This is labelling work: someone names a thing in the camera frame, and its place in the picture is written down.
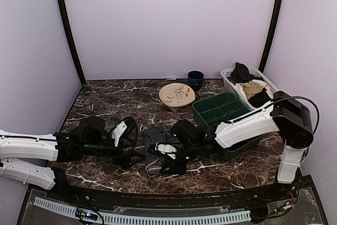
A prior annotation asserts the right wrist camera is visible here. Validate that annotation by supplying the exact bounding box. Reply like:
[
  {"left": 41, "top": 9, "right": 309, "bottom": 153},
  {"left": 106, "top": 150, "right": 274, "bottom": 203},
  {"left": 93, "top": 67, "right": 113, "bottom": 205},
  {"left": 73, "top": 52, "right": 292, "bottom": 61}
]
[{"left": 155, "top": 143, "right": 177, "bottom": 160}]

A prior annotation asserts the right black frame post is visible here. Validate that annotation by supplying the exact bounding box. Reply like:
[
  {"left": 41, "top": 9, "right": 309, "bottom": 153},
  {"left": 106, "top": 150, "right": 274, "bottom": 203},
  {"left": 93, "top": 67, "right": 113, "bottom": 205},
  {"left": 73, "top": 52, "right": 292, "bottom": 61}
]
[{"left": 258, "top": 0, "right": 282, "bottom": 72}]

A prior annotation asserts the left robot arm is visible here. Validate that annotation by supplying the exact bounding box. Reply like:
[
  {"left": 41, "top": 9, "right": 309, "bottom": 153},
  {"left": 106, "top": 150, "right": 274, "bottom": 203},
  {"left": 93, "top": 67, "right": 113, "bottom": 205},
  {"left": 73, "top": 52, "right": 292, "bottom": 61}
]
[{"left": 1, "top": 116, "right": 145, "bottom": 202}]

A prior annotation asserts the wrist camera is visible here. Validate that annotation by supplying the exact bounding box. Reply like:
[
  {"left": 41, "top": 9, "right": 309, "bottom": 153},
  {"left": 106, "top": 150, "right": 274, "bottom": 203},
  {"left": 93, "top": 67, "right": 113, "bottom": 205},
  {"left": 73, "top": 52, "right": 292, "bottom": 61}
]
[
  {"left": 110, "top": 121, "right": 127, "bottom": 147},
  {"left": 155, "top": 143, "right": 177, "bottom": 160}
]

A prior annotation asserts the left black frame post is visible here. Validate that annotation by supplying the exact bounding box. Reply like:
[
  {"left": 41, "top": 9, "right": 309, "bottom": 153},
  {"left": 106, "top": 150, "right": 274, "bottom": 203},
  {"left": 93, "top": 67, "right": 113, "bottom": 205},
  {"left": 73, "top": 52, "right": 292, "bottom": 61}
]
[{"left": 57, "top": 0, "right": 86, "bottom": 86}]

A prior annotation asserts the black front rail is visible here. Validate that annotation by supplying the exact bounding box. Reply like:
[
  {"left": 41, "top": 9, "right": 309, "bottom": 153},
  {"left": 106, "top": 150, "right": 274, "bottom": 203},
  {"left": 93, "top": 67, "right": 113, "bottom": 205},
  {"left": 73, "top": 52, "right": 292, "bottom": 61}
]
[{"left": 22, "top": 174, "right": 319, "bottom": 209}]

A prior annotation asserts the green divided organizer tray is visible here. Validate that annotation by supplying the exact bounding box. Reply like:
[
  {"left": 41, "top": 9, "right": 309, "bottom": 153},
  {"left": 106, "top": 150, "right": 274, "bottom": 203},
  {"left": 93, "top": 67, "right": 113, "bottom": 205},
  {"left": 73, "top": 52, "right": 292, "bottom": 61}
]
[{"left": 192, "top": 92, "right": 262, "bottom": 160}]

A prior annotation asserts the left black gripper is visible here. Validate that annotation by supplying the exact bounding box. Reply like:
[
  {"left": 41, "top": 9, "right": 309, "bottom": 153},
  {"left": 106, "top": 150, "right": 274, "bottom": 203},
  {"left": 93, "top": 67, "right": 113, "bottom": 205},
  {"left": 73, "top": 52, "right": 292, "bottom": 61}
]
[{"left": 82, "top": 137, "right": 146, "bottom": 169}]

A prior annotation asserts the white slotted cable duct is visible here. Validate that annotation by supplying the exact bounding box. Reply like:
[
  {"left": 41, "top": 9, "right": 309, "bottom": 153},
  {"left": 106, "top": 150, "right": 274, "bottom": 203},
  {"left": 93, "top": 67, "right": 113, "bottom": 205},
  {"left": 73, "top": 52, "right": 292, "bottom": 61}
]
[{"left": 33, "top": 197, "right": 251, "bottom": 224}]

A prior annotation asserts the beige garment in basket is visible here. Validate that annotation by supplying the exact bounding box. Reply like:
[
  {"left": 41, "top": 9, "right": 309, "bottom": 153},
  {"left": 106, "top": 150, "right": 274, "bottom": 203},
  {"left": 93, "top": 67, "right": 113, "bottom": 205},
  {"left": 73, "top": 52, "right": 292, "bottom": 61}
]
[{"left": 235, "top": 80, "right": 267, "bottom": 100}]

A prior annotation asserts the dark blue mug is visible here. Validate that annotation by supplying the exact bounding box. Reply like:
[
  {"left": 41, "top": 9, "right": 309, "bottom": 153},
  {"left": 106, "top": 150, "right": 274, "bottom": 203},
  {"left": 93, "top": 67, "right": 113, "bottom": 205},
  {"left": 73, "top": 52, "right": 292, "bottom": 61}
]
[{"left": 187, "top": 70, "right": 204, "bottom": 91}]

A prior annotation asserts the white plastic laundry basket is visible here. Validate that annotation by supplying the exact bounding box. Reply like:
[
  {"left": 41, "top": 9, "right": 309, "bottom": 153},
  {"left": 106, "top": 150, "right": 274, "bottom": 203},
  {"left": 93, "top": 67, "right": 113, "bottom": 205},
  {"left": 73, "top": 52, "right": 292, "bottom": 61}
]
[{"left": 220, "top": 67, "right": 280, "bottom": 110}]

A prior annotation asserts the black garment in basket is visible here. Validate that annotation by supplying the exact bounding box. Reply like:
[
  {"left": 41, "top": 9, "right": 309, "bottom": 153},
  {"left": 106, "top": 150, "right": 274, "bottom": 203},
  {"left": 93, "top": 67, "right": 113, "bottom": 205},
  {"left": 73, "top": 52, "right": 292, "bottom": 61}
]
[{"left": 228, "top": 62, "right": 258, "bottom": 84}]

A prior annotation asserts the navy striped underwear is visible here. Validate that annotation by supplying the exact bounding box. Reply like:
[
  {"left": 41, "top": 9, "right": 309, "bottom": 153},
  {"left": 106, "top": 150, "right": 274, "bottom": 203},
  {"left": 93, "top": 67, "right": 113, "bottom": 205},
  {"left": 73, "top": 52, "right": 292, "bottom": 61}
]
[{"left": 142, "top": 124, "right": 166, "bottom": 175}]

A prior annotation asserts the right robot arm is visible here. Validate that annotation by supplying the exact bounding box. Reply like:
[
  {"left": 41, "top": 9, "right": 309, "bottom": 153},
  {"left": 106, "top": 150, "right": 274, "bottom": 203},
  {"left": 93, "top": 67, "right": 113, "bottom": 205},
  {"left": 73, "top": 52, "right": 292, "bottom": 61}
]
[{"left": 154, "top": 91, "right": 318, "bottom": 201}]

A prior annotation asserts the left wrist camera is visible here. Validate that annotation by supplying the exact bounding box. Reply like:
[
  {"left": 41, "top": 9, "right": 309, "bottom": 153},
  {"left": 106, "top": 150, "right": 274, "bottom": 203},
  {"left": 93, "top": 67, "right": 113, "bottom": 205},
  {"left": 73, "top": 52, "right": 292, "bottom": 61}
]
[{"left": 110, "top": 121, "right": 127, "bottom": 147}]

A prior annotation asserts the black cloth in basket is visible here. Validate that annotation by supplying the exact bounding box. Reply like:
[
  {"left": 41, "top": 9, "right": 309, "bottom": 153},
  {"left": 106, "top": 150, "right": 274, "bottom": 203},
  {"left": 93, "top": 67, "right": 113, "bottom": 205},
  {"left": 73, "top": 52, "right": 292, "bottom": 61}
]
[{"left": 249, "top": 88, "right": 273, "bottom": 108}]

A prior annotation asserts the beige floral plate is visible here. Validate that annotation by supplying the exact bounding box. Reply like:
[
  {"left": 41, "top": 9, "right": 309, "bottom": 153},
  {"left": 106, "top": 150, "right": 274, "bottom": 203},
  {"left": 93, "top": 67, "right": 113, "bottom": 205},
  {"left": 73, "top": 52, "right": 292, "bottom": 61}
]
[{"left": 158, "top": 83, "right": 196, "bottom": 107}]

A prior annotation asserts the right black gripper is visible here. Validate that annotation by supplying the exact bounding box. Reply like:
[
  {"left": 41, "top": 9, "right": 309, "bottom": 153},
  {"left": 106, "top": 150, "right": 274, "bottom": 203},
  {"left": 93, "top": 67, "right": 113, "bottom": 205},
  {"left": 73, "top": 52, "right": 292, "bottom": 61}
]
[{"left": 160, "top": 141, "right": 200, "bottom": 176}]

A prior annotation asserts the black frame post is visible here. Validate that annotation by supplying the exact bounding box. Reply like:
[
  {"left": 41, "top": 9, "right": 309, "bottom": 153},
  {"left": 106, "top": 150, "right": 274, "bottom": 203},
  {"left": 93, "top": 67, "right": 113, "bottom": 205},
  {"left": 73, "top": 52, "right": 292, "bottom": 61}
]
[
  {"left": 258, "top": 0, "right": 282, "bottom": 72},
  {"left": 57, "top": 0, "right": 86, "bottom": 86}
]

